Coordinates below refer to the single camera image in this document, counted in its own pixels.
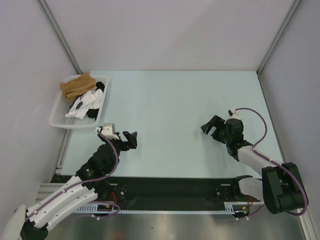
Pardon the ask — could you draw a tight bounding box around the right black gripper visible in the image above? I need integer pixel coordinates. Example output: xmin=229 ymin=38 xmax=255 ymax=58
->
xmin=201 ymin=115 xmax=232 ymax=144

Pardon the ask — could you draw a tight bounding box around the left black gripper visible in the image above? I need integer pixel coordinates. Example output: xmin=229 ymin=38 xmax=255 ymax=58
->
xmin=98 ymin=130 xmax=137 ymax=172

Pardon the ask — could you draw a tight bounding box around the white graphic tank top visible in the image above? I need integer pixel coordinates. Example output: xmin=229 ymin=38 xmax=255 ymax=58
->
xmin=65 ymin=89 xmax=103 ymax=120

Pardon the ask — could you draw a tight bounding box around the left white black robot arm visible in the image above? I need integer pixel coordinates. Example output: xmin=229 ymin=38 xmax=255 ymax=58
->
xmin=20 ymin=127 xmax=138 ymax=240

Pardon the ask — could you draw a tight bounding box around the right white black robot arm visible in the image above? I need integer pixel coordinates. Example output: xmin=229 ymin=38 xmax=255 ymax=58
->
xmin=201 ymin=112 xmax=309 ymax=216

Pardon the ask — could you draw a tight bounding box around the black tank top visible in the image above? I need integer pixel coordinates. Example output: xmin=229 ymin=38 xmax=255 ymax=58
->
xmin=86 ymin=81 xmax=105 ymax=120

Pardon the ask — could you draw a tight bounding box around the tan tank top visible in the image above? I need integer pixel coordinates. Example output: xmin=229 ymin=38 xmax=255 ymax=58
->
xmin=60 ymin=72 xmax=96 ymax=104

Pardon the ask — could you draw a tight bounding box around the white plastic basket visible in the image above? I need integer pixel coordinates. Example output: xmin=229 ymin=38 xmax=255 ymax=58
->
xmin=48 ymin=74 xmax=109 ymax=130

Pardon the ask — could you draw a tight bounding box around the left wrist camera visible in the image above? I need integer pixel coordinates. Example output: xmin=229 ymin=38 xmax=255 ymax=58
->
xmin=95 ymin=123 xmax=120 ymax=140

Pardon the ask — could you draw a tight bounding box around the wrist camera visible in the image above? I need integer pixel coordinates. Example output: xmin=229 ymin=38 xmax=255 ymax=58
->
xmin=228 ymin=109 xmax=241 ymax=120
xmin=95 ymin=123 xmax=120 ymax=140

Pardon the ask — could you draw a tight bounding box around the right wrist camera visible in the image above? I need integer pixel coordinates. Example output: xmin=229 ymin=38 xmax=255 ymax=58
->
xmin=228 ymin=109 xmax=241 ymax=120

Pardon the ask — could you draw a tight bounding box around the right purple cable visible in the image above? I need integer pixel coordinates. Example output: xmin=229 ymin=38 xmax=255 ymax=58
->
xmin=233 ymin=107 xmax=310 ymax=219

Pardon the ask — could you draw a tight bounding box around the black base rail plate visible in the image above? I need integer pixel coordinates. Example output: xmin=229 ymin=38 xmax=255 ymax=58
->
xmin=49 ymin=174 xmax=262 ymax=211

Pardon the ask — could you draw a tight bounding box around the white slotted cable duct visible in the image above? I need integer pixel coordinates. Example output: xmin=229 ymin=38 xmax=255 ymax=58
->
xmin=73 ymin=201 xmax=265 ymax=215

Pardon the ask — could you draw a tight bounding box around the right aluminium corner post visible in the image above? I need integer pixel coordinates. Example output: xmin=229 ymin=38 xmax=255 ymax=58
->
xmin=256 ymin=0 xmax=303 ymax=77

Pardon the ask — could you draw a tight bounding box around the aluminium corner post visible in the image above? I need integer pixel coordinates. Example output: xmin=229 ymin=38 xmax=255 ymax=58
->
xmin=256 ymin=0 xmax=303 ymax=77
xmin=36 ymin=0 xmax=83 ymax=74

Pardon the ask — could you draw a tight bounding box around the left aluminium corner post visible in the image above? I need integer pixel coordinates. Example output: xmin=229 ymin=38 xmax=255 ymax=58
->
xmin=36 ymin=0 xmax=83 ymax=74

